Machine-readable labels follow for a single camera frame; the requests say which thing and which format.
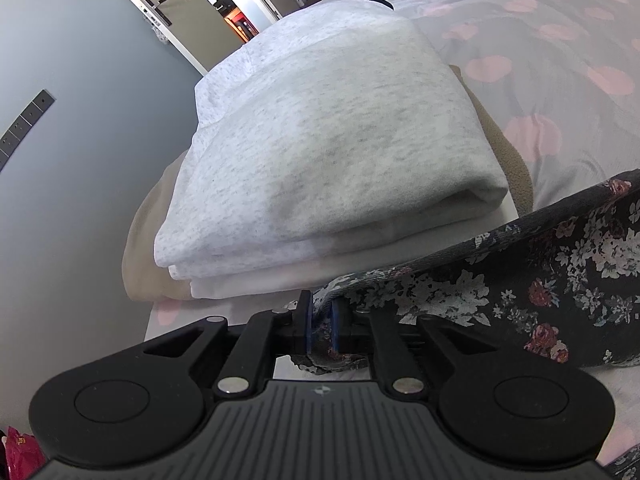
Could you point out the cream room door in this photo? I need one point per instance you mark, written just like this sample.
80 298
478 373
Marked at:
195 28

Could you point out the red plastic bag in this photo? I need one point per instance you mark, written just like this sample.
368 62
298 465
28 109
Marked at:
23 454

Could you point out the dark floral pants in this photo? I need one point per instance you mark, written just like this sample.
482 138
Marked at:
505 329

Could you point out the black wall switch strip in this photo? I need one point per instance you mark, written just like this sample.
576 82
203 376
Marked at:
13 136

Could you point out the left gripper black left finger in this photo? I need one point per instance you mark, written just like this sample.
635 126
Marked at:
267 336

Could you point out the polka dot bed sheet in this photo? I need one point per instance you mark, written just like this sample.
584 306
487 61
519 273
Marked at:
561 80

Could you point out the folded grey white sweater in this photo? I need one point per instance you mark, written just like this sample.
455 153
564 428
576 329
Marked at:
336 130

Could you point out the folded white garment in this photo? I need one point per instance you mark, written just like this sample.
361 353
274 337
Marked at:
320 271

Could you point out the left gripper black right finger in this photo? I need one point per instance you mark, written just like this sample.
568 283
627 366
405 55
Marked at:
375 335

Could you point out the folded beige garment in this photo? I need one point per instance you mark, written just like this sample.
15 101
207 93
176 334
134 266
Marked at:
145 281

